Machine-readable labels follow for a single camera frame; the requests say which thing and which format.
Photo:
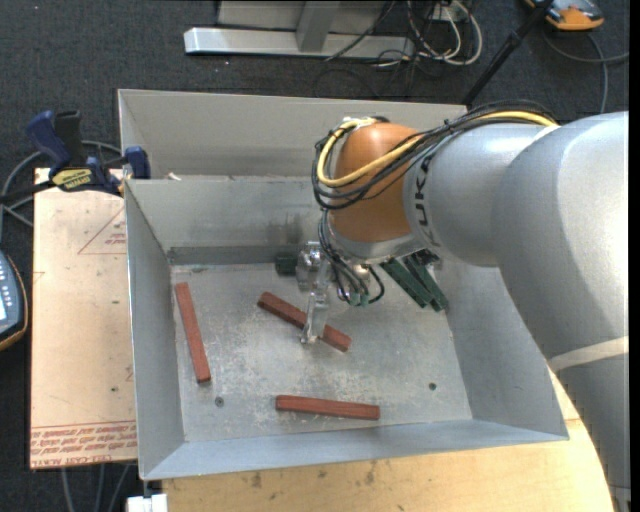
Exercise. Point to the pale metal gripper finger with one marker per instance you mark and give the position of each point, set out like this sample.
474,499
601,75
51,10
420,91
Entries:
322,295
310,325

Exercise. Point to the dark green flat block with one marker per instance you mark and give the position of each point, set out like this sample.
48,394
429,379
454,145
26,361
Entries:
432,290
286,265

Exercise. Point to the red-brown flat block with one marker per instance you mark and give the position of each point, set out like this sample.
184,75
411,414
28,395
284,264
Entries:
193,332
280,309
327,407

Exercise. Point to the grey metal bin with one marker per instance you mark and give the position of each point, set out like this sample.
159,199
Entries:
280,365

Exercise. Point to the brown cardboard board red print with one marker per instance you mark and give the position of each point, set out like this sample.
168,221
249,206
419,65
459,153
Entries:
80,325

